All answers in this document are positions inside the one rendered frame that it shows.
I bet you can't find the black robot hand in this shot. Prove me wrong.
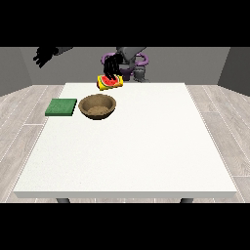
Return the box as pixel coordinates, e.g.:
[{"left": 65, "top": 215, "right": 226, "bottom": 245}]
[
  {"left": 32, "top": 47, "right": 61, "bottom": 69},
  {"left": 103, "top": 52, "right": 126, "bottom": 82}
]

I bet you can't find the brown wooden bowl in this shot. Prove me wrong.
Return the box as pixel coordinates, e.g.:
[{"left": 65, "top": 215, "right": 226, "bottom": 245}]
[{"left": 78, "top": 93, "right": 117, "bottom": 121}]

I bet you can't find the green square pad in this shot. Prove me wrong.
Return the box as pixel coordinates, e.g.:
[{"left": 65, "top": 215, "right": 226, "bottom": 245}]
[{"left": 44, "top": 98, "right": 78, "bottom": 117}]

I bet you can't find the yellow cup with melon print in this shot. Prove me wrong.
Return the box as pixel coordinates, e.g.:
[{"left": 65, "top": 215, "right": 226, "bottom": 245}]
[{"left": 96, "top": 74, "right": 125, "bottom": 92}]

